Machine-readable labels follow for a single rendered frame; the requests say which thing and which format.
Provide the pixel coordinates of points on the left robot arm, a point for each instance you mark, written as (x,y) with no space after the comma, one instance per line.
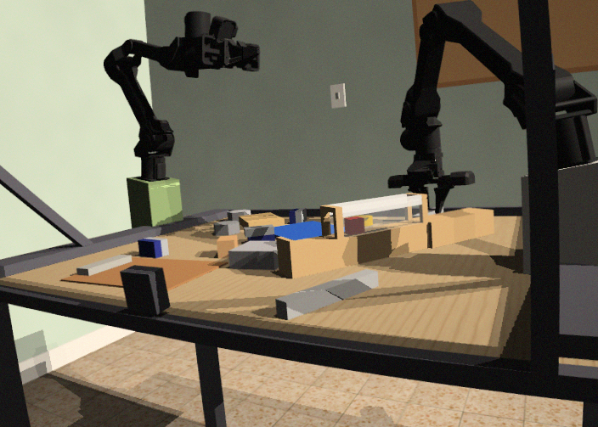
(156,135)

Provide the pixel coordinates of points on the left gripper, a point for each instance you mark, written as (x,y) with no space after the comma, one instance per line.
(227,55)

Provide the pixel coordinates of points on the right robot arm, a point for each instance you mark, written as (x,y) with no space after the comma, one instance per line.
(461,22)

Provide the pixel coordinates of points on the blue rectangular slab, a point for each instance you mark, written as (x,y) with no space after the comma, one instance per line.
(301,230)

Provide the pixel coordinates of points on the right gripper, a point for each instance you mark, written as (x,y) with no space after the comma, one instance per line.
(441,192)

